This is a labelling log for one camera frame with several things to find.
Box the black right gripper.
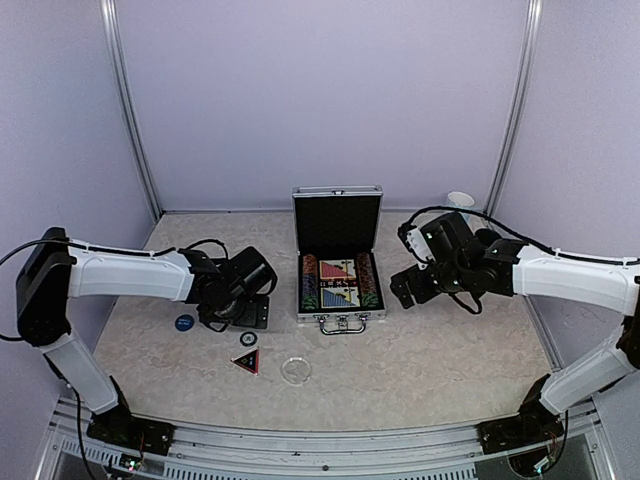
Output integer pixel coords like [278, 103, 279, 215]
[390, 260, 470, 309]

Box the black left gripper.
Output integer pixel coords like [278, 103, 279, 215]
[200, 290, 269, 329]

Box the green chip group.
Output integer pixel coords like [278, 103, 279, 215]
[361, 293, 379, 308]

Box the black triangular dealer button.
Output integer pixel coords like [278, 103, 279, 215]
[231, 347, 260, 375]

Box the red playing card deck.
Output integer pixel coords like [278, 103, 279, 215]
[319, 259, 357, 280]

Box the aluminium poker case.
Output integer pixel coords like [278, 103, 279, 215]
[292, 185, 386, 336]

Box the green chip stack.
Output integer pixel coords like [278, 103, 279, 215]
[301, 291, 320, 311]

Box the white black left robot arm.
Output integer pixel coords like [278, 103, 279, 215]
[1, 227, 278, 456]

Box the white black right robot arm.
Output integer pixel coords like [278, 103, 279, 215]
[391, 206, 639, 454]

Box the right poker chip row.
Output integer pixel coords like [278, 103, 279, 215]
[356, 252, 378, 295]

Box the poker chip row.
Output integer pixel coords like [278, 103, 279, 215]
[302, 254, 319, 296]
[356, 252, 378, 295]

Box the blue small blind button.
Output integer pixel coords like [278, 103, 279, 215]
[174, 314, 195, 332]

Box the left poker chip row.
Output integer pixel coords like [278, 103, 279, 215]
[302, 254, 319, 296]

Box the dark green mug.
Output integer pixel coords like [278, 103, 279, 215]
[474, 228, 502, 247]

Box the red dice row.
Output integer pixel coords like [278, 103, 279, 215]
[320, 279, 358, 288]

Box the light blue ribbed cup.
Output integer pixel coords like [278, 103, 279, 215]
[446, 191, 475, 209]

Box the clear round plastic lid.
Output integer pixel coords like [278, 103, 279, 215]
[280, 357, 312, 386]

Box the front aluminium rail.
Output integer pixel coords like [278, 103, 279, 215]
[35, 407, 615, 479]

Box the right aluminium frame post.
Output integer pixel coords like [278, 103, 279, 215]
[484, 0, 543, 215]

